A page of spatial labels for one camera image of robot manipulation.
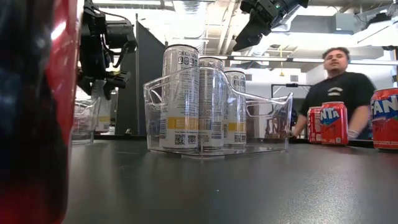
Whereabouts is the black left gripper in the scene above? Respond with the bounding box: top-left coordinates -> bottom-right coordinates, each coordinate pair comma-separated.
76,27 -> 131,101

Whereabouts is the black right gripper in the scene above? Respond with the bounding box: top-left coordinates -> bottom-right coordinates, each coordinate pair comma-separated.
232,0 -> 310,53

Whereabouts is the red Fanta soda can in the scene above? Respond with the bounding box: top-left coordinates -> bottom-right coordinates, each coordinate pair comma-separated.
320,101 -> 349,146
371,87 -> 398,152
0,0 -> 81,224
307,106 -> 323,144

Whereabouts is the long ceiling light bar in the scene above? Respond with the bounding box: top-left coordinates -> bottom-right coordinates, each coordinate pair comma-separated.
205,54 -> 398,67

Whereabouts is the clear plastic storage bin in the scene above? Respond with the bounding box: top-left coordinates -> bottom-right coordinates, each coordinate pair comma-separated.
71,96 -> 102,146
142,66 -> 294,159

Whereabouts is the person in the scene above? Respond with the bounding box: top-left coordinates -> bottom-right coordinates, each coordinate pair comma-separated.
292,46 -> 377,141

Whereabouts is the silver ventilation duct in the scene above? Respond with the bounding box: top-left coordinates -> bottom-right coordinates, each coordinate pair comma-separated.
248,0 -> 312,57

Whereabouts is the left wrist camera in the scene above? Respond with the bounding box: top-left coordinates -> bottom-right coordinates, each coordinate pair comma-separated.
106,19 -> 138,52

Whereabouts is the black tubular frame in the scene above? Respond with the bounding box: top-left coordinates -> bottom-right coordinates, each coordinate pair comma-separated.
271,82 -> 312,100

